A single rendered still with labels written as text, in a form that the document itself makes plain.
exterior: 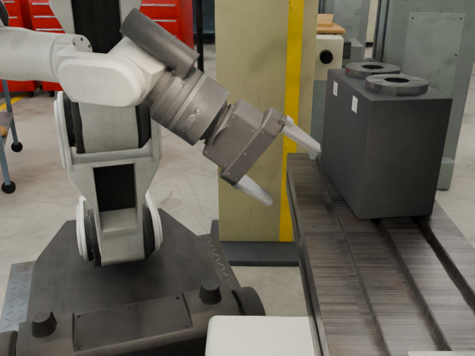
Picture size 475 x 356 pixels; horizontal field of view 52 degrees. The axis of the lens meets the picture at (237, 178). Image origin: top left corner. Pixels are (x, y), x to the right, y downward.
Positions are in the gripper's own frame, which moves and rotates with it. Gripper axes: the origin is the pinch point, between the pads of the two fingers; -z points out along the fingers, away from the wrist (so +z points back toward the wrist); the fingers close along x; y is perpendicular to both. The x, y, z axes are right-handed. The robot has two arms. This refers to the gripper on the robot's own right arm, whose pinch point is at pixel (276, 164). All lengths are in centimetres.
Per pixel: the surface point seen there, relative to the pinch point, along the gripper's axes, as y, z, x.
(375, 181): 5.2, -14.3, 4.5
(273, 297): 95, -62, -97
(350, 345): -23.1, -12.4, -1.0
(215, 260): 64, -23, -72
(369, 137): 5.5, -8.9, 9.2
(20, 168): 210, 81, -215
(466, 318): -17.1, -23.2, 5.9
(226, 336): -15.8, -5.9, -16.5
